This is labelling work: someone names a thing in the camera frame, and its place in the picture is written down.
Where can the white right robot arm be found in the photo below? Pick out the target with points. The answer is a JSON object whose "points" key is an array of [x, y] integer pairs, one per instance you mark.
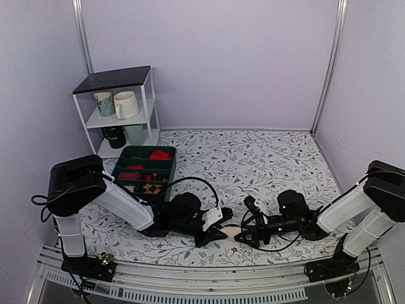
{"points": [[381, 191]]}

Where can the right aluminium corner post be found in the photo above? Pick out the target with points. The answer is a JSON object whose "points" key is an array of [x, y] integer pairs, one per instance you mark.
{"points": [[332, 61]]}

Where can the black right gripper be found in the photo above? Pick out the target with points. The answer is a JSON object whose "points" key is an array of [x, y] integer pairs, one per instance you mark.
{"points": [[259, 227]]}

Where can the left aluminium corner post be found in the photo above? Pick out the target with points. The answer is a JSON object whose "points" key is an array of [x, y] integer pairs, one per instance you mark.
{"points": [[78, 15]]}

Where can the black mug with lettering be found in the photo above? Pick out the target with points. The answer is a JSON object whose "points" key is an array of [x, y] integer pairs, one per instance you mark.
{"points": [[115, 136]]}

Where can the pale green mug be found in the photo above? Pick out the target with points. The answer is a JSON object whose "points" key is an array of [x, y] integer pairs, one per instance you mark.
{"points": [[135, 134]]}

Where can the red rolled sock middle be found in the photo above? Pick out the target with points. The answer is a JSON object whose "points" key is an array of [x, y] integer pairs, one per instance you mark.
{"points": [[135, 167]]}

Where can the aluminium corner post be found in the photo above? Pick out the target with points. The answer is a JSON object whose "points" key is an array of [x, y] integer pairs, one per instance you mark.
{"points": [[78, 15], [332, 61]]}

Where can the green divided organizer tray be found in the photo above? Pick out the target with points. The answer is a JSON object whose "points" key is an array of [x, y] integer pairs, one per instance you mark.
{"points": [[139, 155]]}

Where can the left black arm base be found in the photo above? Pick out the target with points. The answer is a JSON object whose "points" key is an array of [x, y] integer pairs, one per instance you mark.
{"points": [[101, 267]]}

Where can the dark red rolled sock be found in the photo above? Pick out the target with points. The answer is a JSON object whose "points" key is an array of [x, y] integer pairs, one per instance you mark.
{"points": [[129, 176]]}

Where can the aluminium front rail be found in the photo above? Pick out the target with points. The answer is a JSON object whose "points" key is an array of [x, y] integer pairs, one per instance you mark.
{"points": [[274, 283]]}

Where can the teal patterned mug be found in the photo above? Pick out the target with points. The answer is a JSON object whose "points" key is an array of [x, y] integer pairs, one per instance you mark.
{"points": [[104, 103]]}

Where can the white shelf with black top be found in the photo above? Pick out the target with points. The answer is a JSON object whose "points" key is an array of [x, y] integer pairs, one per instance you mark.
{"points": [[137, 79]]}

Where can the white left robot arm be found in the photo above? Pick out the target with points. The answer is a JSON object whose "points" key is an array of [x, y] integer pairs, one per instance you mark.
{"points": [[77, 183]]}

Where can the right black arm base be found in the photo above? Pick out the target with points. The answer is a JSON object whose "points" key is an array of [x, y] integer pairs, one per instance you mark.
{"points": [[340, 264]]}

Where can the red rolled sock back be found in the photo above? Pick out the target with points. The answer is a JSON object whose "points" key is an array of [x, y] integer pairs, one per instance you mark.
{"points": [[160, 155]]}

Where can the argyle rolled sock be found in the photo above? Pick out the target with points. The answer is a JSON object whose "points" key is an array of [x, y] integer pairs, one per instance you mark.
{"points": [[155, 189], [154, 177]]}

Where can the cream ceramic mug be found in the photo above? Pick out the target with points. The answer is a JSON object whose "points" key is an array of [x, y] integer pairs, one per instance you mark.
{"points": [[126, 105]]}

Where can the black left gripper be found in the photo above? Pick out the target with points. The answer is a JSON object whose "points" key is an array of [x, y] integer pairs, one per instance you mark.
{"points": [[211, 235]]}

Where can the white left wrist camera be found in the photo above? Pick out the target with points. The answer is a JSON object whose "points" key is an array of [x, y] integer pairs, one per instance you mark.
{"points": [[211, 217]]}

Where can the cream and brown sock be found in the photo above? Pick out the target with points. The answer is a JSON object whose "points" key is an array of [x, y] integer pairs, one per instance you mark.
{"points": [[231, 231]]}

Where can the beige rolled sock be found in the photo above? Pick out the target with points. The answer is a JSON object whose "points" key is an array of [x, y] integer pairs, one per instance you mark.
{"points": [[130, 188]]}

